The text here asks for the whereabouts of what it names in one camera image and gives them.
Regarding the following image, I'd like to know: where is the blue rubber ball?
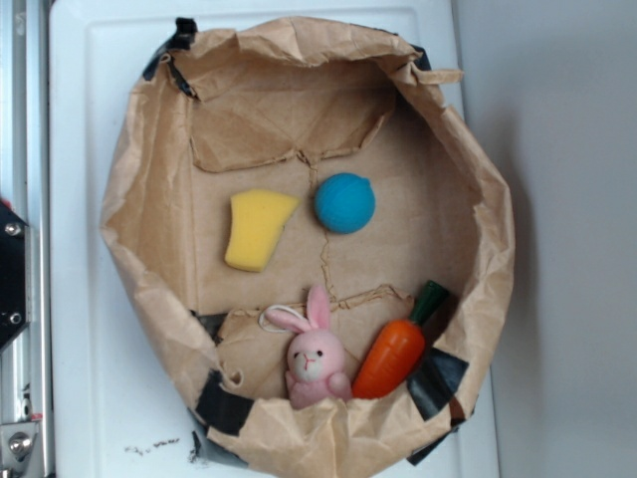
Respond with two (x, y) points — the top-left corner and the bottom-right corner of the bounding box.
(314, 173), (376, 234)

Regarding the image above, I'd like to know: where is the yellow sponge piece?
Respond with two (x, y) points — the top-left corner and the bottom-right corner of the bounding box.
(224, 189), (301, 272)

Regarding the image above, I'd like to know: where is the pink plush bunny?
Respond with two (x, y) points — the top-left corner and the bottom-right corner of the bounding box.
(259, 285), (352, 409)

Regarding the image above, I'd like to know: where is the orange toy carrot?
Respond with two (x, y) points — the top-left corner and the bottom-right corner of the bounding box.
(352, 281), (449, 399)

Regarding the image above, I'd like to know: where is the brown paper bag bin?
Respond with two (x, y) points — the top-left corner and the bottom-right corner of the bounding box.
(101, 17), (515, 477)

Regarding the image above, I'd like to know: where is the white plastic tray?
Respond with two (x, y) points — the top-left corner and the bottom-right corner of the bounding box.
(47, 5), (501, 478)

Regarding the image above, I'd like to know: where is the black metal bracket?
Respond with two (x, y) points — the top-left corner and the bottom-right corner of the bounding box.
(0, 199), (28, 352)

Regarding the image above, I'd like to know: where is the aluminium frame rail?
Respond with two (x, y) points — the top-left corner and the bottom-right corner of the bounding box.
(1, 1), (56, 477)

